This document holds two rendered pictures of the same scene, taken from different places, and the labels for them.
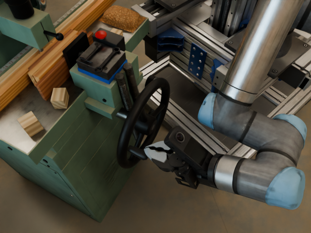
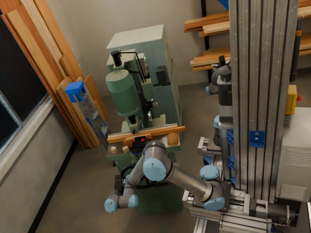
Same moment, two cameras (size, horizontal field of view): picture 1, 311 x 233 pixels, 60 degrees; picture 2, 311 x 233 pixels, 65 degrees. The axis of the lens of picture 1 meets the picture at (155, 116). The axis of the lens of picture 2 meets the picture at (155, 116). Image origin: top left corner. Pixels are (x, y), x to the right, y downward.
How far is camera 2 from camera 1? 146 cm
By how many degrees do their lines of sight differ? 50
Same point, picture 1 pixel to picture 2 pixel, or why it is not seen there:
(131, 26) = (169, 144)
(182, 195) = not seen: outside the picture
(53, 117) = (120, 152)
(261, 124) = (126, 190)
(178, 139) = (116, 177)
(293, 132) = (127, 198)
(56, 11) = not seen: hidden behind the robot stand
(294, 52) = not seen: hidden behind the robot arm
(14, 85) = (122, 137)
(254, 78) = (131, 175)
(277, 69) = (196, 203)
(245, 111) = (128, 184)
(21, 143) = (109, 153)
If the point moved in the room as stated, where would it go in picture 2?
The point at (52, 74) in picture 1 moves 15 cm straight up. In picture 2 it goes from (129, 142) to (123, 127)
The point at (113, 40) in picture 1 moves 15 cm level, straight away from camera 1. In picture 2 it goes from (144, 144) to (158, 132)
